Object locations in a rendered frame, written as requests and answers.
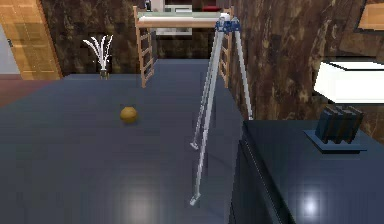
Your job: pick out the white feathery plant in vase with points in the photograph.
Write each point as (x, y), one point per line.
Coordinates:
(101, 50)

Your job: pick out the dark books on blue stand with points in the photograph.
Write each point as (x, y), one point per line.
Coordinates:
(337, 128)

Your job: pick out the dark blue cabinet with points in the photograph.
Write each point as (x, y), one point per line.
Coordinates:
(310, 176)

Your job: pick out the white lamp shade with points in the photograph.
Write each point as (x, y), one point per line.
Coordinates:
(350, 83)

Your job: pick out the wooden table with ladder legs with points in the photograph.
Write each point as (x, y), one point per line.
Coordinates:
(176, 20)

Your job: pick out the red object on table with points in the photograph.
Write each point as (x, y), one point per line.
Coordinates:
(211, 8)

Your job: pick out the brown ball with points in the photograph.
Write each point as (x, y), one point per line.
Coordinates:
(128, 114)

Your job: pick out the white box on table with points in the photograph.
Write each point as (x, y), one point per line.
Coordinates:
(178, 8)

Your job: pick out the wooden room door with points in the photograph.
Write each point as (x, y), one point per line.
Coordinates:
(30, 36)

